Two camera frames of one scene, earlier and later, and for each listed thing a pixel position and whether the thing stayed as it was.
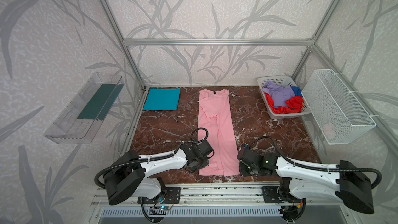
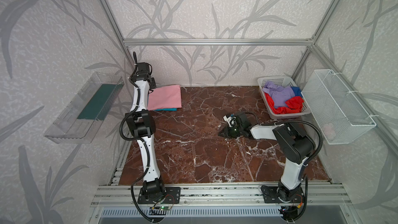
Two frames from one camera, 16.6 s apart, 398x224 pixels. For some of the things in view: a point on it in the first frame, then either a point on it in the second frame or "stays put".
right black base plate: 270,196 stays put
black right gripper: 244,165 to 231,127
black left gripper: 195,164 to 140,77
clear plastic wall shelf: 80,120 stays put
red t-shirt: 294,105 stays put
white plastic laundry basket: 282,98 stays put
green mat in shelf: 100,103 stays put
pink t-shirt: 215,115 to 165,97
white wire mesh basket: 341,117 stays put
